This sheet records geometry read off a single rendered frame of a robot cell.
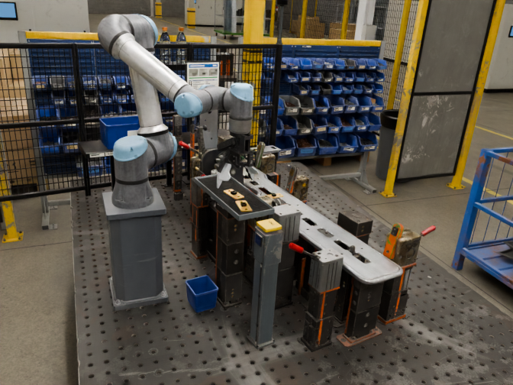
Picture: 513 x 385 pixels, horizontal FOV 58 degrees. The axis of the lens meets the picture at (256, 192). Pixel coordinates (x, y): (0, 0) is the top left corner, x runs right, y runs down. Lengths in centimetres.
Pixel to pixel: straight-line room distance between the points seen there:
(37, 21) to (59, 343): 628
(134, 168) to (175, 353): 64
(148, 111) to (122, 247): 50
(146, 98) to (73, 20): 671
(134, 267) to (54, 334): 125
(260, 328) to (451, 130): 396
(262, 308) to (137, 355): 45
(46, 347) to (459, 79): 425
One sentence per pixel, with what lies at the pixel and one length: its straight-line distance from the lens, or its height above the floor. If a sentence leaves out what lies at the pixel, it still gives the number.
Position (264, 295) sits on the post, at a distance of 156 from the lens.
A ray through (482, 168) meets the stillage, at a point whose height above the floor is 82.
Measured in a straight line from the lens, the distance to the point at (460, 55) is 504.
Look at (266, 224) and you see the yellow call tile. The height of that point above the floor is 116.
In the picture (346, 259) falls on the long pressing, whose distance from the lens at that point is 164.
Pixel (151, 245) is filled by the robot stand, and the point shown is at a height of 95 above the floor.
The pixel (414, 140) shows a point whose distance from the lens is 495.
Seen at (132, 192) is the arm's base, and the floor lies 116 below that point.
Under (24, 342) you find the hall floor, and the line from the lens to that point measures 296.
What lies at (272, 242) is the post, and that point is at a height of 111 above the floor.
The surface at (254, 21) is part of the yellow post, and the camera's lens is 303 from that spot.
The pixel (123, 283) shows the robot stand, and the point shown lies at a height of 81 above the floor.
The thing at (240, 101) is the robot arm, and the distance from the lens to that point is 150.
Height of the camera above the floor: 181
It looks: 23 degrees down
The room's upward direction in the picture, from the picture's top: 3 degrees clockwise
